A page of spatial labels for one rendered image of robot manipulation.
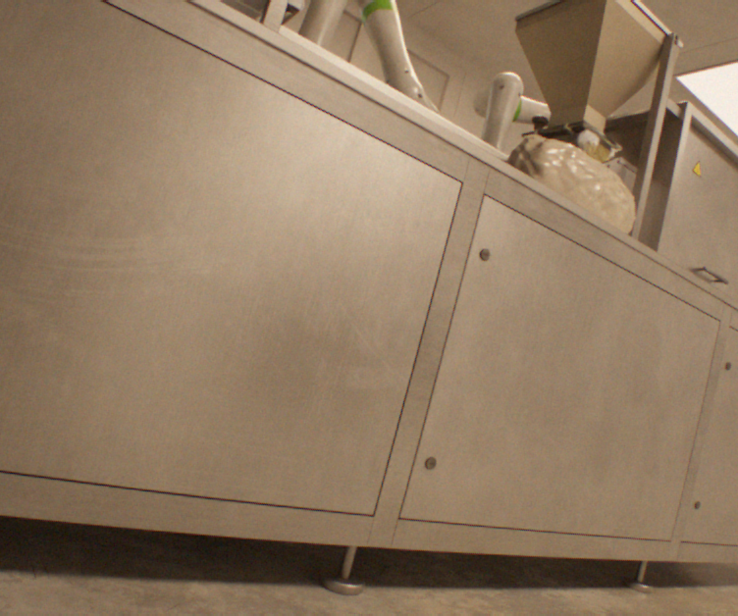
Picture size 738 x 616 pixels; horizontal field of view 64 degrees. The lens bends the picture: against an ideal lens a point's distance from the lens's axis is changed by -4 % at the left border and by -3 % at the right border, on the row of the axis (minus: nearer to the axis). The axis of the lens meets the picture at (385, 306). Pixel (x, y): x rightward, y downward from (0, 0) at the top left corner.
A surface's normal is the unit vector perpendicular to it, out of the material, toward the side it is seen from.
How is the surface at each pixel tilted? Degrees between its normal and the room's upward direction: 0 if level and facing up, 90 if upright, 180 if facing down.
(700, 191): 90
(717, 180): 90
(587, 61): 118
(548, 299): 90
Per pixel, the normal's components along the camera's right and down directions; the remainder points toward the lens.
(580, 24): -0.83, 0.22
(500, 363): 0.55, 0.07
